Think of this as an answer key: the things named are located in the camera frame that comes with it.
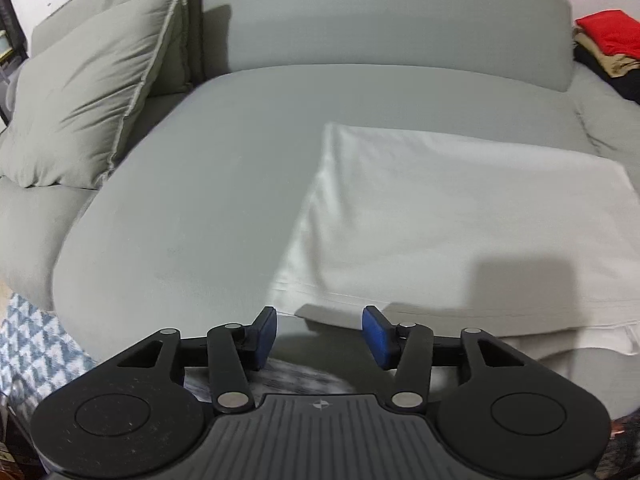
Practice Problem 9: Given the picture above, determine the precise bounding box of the grey sofa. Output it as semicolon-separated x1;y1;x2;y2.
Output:
0;0;640;418

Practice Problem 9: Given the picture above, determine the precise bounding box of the large grey pillow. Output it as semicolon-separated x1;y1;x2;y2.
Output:
0;0;189;191

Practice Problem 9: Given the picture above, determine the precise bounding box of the black folded cloth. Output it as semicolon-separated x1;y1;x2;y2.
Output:
573;45;640;107

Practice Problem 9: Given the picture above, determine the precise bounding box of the white t-shirt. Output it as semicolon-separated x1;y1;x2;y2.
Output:
273;122;640;357

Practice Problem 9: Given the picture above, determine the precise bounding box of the bookshelf with books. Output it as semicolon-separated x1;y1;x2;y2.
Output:
0;0;30;127

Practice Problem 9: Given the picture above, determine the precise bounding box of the red folded cloth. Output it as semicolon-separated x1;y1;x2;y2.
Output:
575;9;640;60

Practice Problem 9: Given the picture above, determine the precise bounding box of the blue white patterned rug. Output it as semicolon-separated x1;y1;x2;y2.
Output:
0;292;97;413

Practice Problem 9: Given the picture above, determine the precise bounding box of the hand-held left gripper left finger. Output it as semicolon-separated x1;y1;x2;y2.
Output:
106;306;278;415

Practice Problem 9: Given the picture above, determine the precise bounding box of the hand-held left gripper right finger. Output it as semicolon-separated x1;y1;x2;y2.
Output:
361;305;532;414

